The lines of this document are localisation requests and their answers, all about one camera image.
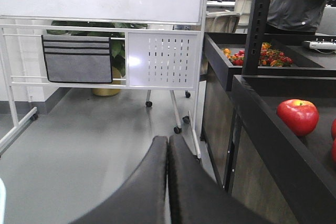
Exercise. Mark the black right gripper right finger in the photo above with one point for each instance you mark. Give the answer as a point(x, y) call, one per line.
point(194, 197)

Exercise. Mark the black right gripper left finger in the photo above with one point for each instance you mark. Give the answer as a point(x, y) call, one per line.
point(141, 198)

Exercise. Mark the light blue plastic basket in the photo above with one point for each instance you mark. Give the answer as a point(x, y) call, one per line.
point(2, 201)

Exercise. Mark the black produce display stand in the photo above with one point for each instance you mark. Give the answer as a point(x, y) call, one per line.
point(256, 158)

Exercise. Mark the red apple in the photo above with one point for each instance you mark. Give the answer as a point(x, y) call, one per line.
point(301, 116)

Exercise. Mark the grey fabric organiser pouch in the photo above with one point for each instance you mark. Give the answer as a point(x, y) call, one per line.
point(77, 59)

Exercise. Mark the white rolling whiteboard stand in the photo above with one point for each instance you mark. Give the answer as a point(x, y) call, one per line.
point(154, 59)

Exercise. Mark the potted green plant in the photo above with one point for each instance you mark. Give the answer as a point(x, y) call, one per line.
point(118, 45)

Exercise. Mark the person in grey jacket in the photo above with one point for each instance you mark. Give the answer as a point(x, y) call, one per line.
point(302, 17)

